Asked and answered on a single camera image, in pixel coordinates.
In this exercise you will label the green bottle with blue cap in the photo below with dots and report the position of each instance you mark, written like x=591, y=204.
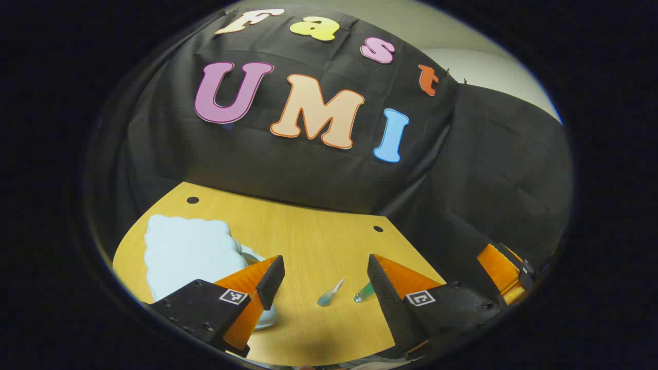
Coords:
x=364, y=294

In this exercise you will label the white and blue tube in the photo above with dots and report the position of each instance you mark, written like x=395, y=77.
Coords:
x=327, y=297

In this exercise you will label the light blue suitcase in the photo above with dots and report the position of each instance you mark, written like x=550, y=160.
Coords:
x=190, y=252

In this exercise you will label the black backdrop cloth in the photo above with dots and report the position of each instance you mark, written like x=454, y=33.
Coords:
x=308, y=174

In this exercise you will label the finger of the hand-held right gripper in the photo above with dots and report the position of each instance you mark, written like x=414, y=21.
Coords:
x=496, y=270

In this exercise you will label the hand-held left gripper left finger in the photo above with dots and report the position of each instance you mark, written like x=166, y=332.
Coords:
x=272, y=282

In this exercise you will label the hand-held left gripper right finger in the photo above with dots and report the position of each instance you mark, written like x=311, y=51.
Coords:
x=385, y=298

